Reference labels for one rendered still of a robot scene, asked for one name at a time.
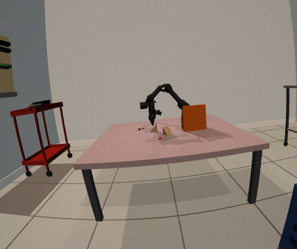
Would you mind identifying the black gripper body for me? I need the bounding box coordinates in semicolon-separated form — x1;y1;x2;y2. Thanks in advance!
148;108;156;119

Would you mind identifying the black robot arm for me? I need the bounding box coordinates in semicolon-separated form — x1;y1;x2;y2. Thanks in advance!
140;84;190;115

